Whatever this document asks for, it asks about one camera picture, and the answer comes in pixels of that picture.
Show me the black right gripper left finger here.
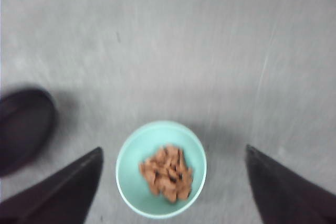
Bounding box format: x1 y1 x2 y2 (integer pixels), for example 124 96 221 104
1 147 103 223

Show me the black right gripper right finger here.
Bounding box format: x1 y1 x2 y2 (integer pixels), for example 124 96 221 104
245 145 335 223

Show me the black frying pan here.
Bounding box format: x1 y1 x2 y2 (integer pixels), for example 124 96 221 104
1 88 57 177

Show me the teal green bowl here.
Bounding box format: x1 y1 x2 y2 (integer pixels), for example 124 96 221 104
115 121 207 219

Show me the pile of brown beef cubes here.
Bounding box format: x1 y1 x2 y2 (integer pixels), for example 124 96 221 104
139 145 193 203

